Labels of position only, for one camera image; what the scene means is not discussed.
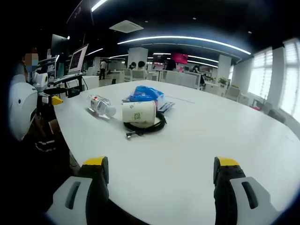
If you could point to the clear packet with blue pad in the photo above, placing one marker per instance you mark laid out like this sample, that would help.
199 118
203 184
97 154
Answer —
165 105

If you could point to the bright ceiling light strip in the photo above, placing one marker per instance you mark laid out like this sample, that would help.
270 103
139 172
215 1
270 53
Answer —
98 5

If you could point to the ceiling air conditioner vent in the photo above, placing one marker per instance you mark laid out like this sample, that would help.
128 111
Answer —
126 26

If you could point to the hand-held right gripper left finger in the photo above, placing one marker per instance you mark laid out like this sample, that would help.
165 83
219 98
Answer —
77 199

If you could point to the blue tissue pack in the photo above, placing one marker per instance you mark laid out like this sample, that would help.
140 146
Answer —
145 92

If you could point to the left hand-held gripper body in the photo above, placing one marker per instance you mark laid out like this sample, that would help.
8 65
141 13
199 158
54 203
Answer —
38 80

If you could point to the lit computer monitor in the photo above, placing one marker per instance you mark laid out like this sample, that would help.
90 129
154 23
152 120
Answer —
77 59

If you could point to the long curved ceiling light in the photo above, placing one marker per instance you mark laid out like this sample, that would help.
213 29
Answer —
187 37

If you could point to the clear plastic water bottle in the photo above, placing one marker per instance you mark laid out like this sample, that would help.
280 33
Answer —
100 105

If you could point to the red wall screen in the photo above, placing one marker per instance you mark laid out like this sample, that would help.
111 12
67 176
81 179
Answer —
179 58

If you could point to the dark computer monitor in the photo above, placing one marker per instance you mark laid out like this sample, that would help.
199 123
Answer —
58 44

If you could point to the window with white blinds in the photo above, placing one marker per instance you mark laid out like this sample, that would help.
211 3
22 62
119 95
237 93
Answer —
291 77
260 72

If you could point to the green potted plant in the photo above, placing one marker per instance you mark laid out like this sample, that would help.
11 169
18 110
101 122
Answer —
222 82

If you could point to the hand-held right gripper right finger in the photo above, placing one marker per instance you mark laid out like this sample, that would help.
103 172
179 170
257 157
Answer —
236 199

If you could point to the white desk partition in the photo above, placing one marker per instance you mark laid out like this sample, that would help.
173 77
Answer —
182 79

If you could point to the white table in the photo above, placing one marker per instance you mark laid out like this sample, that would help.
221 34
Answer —
187 145

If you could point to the white chest-worn device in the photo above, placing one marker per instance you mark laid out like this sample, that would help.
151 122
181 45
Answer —
21 110

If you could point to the white paper cup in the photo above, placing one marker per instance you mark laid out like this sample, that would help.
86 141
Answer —
138 112

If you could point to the person's body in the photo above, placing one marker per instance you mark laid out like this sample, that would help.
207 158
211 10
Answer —
45 146

